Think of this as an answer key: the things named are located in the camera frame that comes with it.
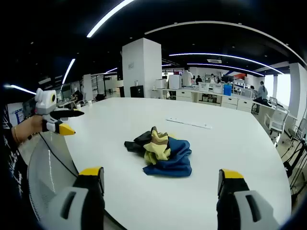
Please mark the white office chair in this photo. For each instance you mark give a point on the white office chair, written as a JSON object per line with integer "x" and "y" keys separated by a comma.
{"x": 278, "y": 119}

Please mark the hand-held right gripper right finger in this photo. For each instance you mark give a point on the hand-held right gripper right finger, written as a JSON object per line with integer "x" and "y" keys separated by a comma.
{"x": 237, "y": 206}

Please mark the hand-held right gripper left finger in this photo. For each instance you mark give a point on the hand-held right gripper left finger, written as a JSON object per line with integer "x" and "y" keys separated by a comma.
{"x": 84, "y": 206}

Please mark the large white appliance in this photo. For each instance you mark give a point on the large white appliance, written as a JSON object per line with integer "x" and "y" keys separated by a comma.
{"x": 175, "y": 82}

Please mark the person's black printed shirt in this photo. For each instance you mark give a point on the person's black printed shirt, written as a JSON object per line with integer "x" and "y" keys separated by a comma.
{"x": 9, "y": 167}

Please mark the black pole stand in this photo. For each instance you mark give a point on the black pole stand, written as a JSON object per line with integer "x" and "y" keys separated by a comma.
{"x": 287, "y": 166}

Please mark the person's left hand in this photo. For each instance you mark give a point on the person's left hand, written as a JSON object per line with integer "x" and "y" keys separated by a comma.
{"x": 33, "y": 125}

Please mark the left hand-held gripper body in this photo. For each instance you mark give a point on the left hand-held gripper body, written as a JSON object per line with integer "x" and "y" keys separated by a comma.
{"x": 45, "y": 100}

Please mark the black cabinet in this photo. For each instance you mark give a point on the black cabinet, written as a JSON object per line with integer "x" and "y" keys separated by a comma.
{"x": 137, "y": 91}

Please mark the long curved ceiling light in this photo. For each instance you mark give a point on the long curved ceiling light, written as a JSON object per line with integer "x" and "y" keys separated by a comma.
{"x": 211, "y": 54}

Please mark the short curved ceiling light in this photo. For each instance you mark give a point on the short curved ceiling light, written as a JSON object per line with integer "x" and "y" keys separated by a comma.
{"x": 227, "y": 66}

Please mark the small white cup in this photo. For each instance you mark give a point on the small white cup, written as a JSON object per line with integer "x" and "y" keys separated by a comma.
{"x": 90, "y": 103}

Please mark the blue storage box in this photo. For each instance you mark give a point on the blue storage box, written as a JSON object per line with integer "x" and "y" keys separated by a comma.
{"x": 227, "y": 91}

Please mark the white storage basket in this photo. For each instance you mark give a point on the white storage basket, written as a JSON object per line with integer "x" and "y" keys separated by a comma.
{"x": 203, "y": 86}
{"x": 218, "y": 88}

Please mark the white square pillar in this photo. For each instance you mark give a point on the white square pillar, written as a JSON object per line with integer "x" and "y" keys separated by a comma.
{"x": 141, "y": 67}
{"x": 298, "y": 91}

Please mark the yellow blue grey garment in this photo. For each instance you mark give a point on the yellow blue grey garment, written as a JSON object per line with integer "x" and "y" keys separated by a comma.
{"x": 172, "y": 155}

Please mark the white counter cabinet row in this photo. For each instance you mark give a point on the white counter cabinet row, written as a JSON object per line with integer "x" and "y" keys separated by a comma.
{"x": 230, "y": 101}

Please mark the small white appliance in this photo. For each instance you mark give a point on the small white appliance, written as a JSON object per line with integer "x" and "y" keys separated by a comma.
{"x": 161, "y": 84}

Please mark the straight ceiling light strip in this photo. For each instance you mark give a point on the straight ceiling light strip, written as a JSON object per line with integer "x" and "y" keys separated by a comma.
{"x": 68, "y": 70}
{"x": 100, "y": 24}
{"x": 22, "y": 89}

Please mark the white template strip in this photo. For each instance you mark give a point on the white template strip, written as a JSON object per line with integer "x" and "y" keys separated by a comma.
{"x": 189, "y": 123}

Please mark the grey mesh office chair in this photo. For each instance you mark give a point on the grey mesh office chair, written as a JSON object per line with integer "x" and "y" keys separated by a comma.
{"x": 45, "y": 172}

